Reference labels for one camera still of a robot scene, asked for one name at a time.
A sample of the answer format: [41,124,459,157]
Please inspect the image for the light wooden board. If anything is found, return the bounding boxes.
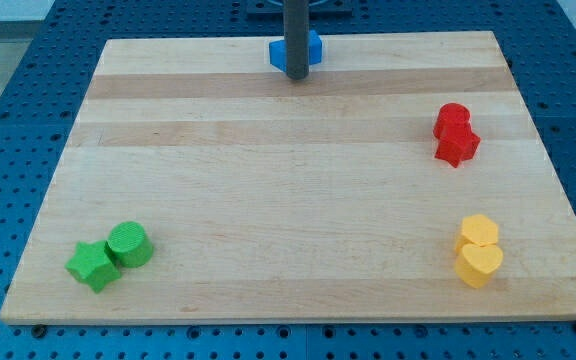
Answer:
[0,31,576,325]

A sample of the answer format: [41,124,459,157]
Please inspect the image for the blue block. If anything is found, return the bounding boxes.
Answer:
[268,30,323,72]

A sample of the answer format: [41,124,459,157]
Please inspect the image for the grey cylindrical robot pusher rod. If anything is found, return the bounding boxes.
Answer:
[283,0,309,80]

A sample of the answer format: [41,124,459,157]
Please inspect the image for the red star block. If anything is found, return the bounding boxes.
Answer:
[434,124,481,168]

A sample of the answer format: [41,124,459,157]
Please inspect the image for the green cylinder block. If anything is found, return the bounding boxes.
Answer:
[107,221,154,268]

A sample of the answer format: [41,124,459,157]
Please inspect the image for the red cylinder block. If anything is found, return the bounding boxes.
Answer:
[433,103,470,139]

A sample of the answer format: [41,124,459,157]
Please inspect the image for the yellow hexagon block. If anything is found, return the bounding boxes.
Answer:
[454,214,499,253]

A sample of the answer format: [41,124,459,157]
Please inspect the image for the yellow heart block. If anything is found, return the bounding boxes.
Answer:
[454,244,504,289]

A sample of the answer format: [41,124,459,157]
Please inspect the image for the green star block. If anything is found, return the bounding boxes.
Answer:
[64,241,121,293]

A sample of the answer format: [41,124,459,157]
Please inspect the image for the blue perforated metal table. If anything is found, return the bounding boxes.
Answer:
[0,0,576,359]

